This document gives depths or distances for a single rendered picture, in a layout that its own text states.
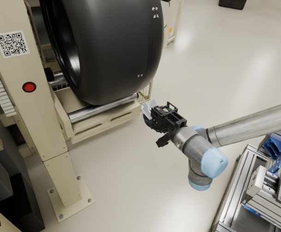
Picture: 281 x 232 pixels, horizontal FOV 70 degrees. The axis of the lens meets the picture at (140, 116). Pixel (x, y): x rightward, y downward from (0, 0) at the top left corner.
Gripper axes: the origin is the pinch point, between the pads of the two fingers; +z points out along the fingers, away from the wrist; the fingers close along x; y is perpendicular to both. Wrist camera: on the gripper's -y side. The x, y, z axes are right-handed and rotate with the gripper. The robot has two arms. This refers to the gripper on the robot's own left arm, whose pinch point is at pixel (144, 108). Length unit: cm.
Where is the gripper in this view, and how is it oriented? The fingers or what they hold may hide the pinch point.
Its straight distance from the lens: 77.4
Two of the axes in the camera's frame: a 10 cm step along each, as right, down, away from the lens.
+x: -8.3, 3.5, -4.4
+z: -5.6, -5.3, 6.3
